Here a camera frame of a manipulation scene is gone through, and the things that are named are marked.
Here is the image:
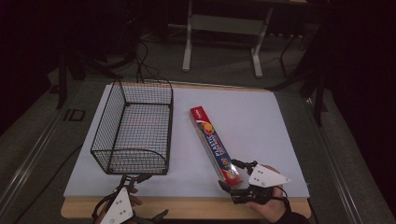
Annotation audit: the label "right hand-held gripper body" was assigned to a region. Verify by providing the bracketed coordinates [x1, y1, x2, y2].
[228, 163, 291, 205]

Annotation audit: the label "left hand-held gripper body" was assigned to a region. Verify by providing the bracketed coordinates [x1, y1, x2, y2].
[92, 181, 169, 224]

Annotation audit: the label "long red blue wrap box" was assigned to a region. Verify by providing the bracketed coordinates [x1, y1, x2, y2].
[189, 105, 244, 188]

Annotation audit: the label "black wire basket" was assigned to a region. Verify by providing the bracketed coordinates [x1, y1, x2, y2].
[90, 78, 175, 175]

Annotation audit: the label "person's left hand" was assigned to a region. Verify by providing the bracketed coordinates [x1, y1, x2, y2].
[125, 185, 144, 209]

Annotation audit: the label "person's right hand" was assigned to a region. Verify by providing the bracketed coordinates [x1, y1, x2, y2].
[245, 186, 292, 224]

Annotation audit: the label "white table mat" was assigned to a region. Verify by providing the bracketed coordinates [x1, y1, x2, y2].
[63, 84, 311, 199]

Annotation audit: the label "black metal stand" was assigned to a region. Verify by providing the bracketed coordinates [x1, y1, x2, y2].
[55, 46, 125, 110]
[270, 27, 329, 127]

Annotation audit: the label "metal floor rail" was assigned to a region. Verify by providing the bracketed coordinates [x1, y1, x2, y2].
[304, 96, 366, 224]
[0, 81, 84, 216]

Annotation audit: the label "thin black floor cable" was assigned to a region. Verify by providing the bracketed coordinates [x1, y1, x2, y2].
[13, 143, 84, 224]

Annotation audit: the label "black floor bracket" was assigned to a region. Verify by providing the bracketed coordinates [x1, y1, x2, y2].
[63, 108, 86, 122]

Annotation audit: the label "black floor cables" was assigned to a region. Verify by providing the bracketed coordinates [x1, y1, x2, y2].
[133, 39, 171, 84]

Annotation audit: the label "white metal desk frame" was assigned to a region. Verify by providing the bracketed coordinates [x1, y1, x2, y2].
[181, 0, 276, 79]

